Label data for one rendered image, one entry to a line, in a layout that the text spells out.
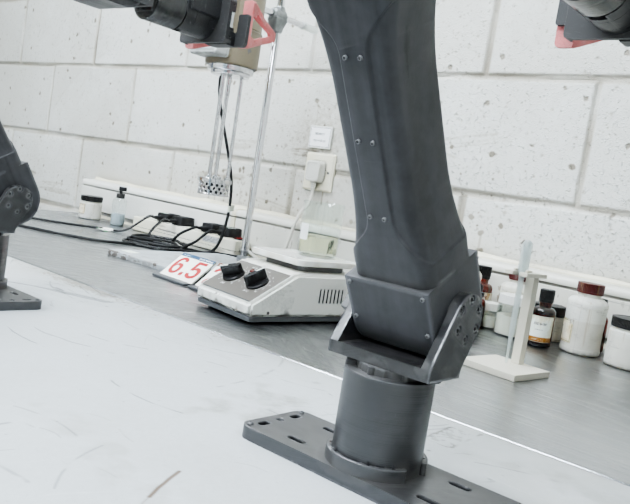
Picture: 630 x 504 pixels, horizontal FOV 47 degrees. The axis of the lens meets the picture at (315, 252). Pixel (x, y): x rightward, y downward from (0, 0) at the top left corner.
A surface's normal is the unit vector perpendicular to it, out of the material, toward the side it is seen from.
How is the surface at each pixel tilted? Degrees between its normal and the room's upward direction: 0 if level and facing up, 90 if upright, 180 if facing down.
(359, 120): 120
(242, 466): 0
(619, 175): 90
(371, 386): 90
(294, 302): 90
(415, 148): 91
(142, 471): 0
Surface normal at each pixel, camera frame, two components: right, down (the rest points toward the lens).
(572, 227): -0.64, -0.04
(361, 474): -0.33, 0.04
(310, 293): 0.65, 0.17
